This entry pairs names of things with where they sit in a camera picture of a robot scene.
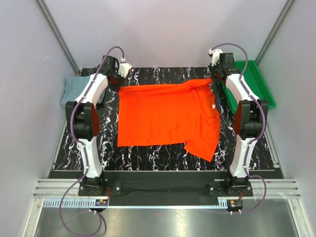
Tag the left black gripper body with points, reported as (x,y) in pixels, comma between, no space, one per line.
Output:
(118,80)

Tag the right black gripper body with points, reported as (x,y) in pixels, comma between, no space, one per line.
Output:
(214,71)

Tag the orange t shirt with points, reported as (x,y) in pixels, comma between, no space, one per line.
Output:
(165,114)

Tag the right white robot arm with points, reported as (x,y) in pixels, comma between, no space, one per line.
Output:
(249,121)

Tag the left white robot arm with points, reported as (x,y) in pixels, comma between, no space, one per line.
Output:
(83,122)

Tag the green plastic tray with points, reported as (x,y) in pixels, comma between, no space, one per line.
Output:
(257,84)

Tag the folded grey-blue t shirt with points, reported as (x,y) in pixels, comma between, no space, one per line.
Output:
(73,88)

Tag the black marbled table mat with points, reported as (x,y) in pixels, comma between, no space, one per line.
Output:
(166,157)

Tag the left orange connector block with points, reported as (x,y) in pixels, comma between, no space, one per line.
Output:
(101,202)

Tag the orange connector block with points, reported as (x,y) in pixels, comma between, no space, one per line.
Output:
(101,202)
(235,204)

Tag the right orange connector block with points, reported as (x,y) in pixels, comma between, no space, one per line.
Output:
(235,204)

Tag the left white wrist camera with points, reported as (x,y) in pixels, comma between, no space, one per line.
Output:
(124,68)

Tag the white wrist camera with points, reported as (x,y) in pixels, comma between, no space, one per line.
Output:
(215,55)
(124,68)

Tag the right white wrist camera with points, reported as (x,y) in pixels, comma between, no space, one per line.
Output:
(215,55)

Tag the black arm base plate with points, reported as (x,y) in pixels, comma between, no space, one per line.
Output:
(164,199)

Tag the aluminium frame rail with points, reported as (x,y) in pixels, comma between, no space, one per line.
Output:
(273,188)

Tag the white slotted cable duct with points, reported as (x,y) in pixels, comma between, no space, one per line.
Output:
(71,203)

